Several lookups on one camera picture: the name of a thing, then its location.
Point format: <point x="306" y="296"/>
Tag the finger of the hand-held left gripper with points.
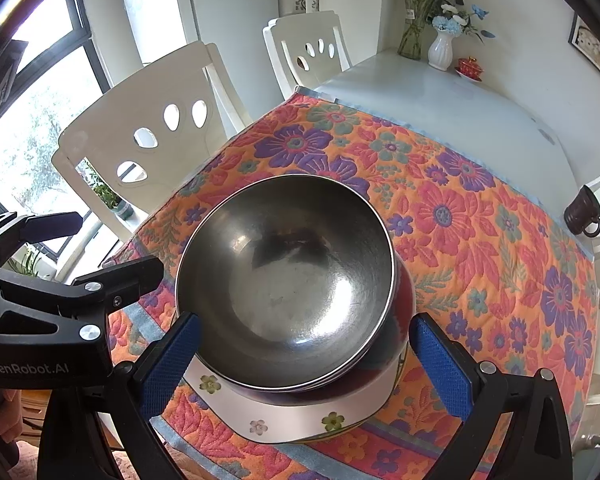
<point x="125" y="275"/>
<point x="50" y="225"/>

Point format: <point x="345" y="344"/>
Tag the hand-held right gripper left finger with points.
<point x="167" y="365"/>

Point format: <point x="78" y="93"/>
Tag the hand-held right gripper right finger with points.
<point x="440" y="365"/>

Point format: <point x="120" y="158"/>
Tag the white floral square plate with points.
<point x="280" y="417"/>

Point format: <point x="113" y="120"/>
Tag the pink steel bowl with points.
<point x="290" y="270"/>

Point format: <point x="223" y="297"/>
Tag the green potted plant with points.
<point x="30" y="260"/>
<point x="122" y="207"/>

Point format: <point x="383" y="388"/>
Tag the black framed window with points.
<point x="45" y="100"/>

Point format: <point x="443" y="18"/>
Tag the orange floral table cloth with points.
<point x="480" y="240"/>

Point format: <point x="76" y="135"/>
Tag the dark brown mug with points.
<point x="580" y="210"/>

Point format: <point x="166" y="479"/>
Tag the white refrigerator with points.
<point x="230" y="10"/>

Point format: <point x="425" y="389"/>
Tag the red lidded cup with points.
<point x="469" y="67"/>

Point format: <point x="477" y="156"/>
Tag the white ribbed vase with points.
<point x="440" y="50"/>

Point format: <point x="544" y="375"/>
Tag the glass vase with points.
<point x="411" y="40"/>

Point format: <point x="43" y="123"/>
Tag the blue white artificial flowers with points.
<point x="450" y="22"/>

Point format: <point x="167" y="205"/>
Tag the framed wall picture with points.
<point x="592" y="45"/>

